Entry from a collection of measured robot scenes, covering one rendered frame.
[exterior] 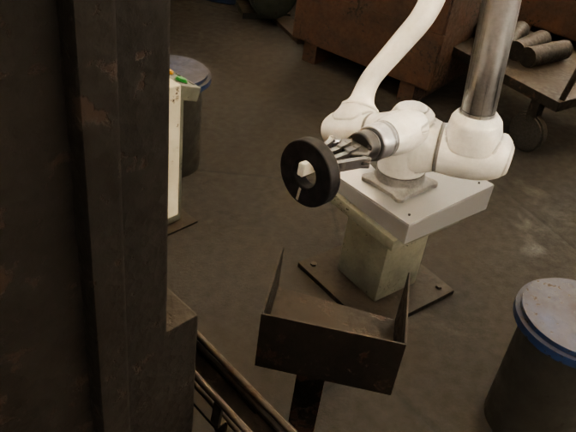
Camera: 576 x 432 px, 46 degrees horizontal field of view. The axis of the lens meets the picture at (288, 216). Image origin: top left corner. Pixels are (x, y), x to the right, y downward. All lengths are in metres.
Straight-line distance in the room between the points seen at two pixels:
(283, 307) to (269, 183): 1.51
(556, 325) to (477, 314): 0.65
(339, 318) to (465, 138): 0.81
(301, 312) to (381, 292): 0.96
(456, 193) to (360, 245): 0.36
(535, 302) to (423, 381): 0.48
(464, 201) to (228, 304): 0.83
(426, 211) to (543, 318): 0.49
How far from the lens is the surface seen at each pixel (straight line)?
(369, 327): 1.44
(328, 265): 2.47
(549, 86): 3.53
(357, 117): 1.77
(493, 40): 1.96
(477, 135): 2.03
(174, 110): 0.79
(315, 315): 1.42
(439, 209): 2.13
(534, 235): 2.97
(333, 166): 1.44
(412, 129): 1.69
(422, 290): 2.46
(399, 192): 2.15
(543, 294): 1.95
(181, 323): 1.00
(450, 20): 3.56
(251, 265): 2.45
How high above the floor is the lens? 1.58
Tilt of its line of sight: 36 degrees down
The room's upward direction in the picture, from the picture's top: 8 degrees clockwise
